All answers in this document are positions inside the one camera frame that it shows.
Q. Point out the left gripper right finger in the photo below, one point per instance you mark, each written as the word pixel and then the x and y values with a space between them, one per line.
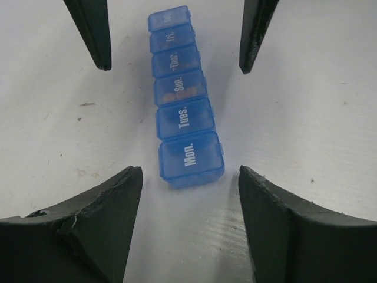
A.
pixel 294 240

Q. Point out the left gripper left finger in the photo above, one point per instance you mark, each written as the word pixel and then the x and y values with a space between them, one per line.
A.
pixel 83 239

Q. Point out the blue weekly pill organizer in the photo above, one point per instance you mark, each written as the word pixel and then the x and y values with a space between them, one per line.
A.
pixel 190 153

